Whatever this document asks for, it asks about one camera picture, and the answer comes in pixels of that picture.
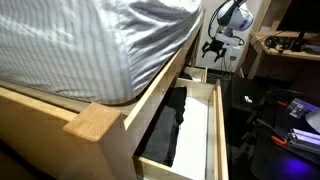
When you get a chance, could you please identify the wooden bed frame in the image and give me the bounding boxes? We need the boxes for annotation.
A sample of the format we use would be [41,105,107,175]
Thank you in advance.
[0,24,202,180]

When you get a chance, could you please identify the grey folded garment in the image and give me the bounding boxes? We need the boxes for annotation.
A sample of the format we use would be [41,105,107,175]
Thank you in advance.
[141,106,179,167]

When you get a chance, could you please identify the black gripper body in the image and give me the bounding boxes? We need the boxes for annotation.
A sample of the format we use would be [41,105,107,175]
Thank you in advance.
[202,39,226,61]

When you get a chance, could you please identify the black monitor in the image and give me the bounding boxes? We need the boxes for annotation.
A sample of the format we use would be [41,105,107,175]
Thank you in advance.
[278,0,320,33]

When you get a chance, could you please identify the wooden drawer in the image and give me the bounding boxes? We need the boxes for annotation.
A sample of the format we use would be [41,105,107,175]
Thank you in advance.
[179,66,207,83]
[133,78,229,180]

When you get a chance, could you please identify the black camera tripod rig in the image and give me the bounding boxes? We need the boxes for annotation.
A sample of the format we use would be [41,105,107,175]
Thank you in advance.
[229,88,320,180]

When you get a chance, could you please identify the wooden desk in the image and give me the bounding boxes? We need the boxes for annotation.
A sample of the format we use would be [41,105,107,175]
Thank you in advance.
[247,32,320,79]

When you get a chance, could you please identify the grey striped mattress sheet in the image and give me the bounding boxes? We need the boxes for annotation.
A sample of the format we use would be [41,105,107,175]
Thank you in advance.
[0,0,202,104]

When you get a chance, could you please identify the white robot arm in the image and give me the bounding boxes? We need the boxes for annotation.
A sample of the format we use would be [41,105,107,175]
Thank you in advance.
[202,0,254,61]

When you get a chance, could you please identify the black clothing in drawer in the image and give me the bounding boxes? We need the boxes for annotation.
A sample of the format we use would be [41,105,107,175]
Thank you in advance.
[166,87,187,125]

